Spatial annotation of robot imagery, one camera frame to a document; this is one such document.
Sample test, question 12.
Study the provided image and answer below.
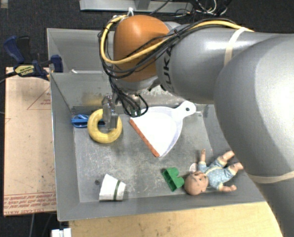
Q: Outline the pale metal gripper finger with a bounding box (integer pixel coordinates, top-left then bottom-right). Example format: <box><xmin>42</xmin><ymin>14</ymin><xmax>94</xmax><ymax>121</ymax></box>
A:
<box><xmin>102</xmin><ymin>95</ymin><xmax>113</xmax><ymax>129</ymax></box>
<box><xmin>111</xmin><ymin>109</ymin><xmax>120</xmax><ymax>131</ymax></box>

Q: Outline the blue plastic tool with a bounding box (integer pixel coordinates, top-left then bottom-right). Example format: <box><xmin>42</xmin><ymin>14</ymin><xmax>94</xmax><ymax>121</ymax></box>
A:
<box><xmin>71</xmin><ymin>114</ymin><xmax>105</xmax><ymax>129</ymax></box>

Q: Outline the grey metal bin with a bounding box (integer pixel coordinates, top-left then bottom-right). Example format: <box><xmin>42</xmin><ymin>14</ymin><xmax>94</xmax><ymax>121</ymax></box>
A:
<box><xmin>46</xmin><ymin>28</ymin><xmax>266</xmax><ymax>222</ymax></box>

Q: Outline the white dustpan with orange edge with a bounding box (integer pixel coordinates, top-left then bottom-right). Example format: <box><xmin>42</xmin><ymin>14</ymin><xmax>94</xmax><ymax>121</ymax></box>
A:
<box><xmin>128</xmin><ymin>100</ymin><xmax>197</xmax><ymax>158</ymax></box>

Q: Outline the white paper cup green stripe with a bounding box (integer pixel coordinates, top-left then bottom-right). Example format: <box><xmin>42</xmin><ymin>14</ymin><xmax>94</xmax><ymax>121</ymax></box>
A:
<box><xmin>98</xmin><ymin>173</ymin><xmax>126</xmax><ymax>202</ymax></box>

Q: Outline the green toy block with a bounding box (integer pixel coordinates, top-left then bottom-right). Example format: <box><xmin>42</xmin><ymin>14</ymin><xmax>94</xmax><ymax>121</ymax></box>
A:
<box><xmin>161</xmin><ymin>167</ymin><xmax>185</xmax><ymax>192</ymax></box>

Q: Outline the brown cardboard board red print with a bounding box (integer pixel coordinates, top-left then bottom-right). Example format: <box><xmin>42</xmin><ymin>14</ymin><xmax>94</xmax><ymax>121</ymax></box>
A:
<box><xmin>3</xmin><ymin>67</ymin><xmax>57</xmax><ymax>217</ymax></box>

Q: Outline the baby doll in blue clothes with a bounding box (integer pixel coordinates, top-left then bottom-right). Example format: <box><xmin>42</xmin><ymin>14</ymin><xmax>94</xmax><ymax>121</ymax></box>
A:
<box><xmin>183</xmin><ymin>149</ymin><xmax>244</xmax><ymax>197</ymax></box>

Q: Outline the yellow ring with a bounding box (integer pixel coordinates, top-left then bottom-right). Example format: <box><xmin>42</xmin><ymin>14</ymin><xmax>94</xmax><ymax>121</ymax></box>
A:
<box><xmin>86</xmin><ymin>108</ymin><xmax>123</xmax><ymax>144</ymax></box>

